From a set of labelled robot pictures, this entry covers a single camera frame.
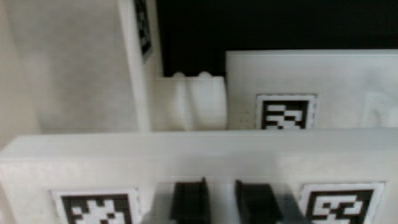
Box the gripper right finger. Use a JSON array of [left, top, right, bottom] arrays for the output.
[[234, 180, 282, 224]]

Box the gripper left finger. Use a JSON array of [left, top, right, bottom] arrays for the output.
[[168, 179, 211, 224]]

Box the white cabinet door panel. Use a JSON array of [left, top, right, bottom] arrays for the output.
[[225, 50, 398, 130]]

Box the white cabinet body box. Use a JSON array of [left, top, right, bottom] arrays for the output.
[[0, 0, 229, 134]]

